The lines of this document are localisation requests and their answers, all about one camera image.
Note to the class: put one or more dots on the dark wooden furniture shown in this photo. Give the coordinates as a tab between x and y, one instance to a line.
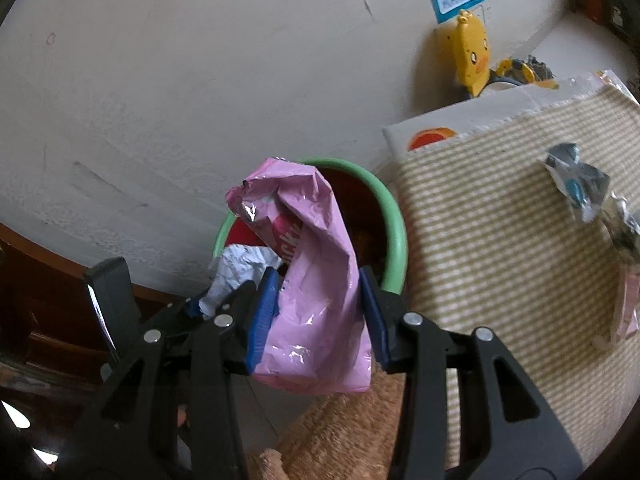
40	310

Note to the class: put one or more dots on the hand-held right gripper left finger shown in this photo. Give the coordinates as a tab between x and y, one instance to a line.
265	310

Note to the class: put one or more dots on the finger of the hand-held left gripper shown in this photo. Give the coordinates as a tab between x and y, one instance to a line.
180	312

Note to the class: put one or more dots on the yellow duck toy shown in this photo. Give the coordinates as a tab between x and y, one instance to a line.
470	45

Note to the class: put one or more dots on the striped beige cloth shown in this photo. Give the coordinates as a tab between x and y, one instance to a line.
475	260

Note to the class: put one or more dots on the yellow toy vehicle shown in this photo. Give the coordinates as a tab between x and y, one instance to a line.
505	67

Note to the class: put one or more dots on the pink snack bag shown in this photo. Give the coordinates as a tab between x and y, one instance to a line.
320	285

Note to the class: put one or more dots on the person's brown fuzzy clothing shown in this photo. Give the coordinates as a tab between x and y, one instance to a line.
325	430

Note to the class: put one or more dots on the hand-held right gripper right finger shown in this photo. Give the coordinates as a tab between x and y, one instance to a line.
372	310

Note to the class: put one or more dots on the red bucket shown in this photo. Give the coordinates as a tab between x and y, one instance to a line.
593	8

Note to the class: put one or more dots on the cardboard box with orange spot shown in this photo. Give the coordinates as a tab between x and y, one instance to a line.
500	105

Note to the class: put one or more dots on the blue silver crumpled wrapper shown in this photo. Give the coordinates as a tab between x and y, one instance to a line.
575	180

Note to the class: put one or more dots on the pale pink wrapper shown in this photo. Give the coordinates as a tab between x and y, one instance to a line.
627	305

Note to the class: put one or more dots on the clear plastic packet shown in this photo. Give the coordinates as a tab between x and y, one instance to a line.
610	80

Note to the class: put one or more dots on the green rimmed red trash bin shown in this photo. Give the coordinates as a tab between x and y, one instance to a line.
395	220

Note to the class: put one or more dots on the white wrapper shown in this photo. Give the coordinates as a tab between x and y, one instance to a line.
235	270

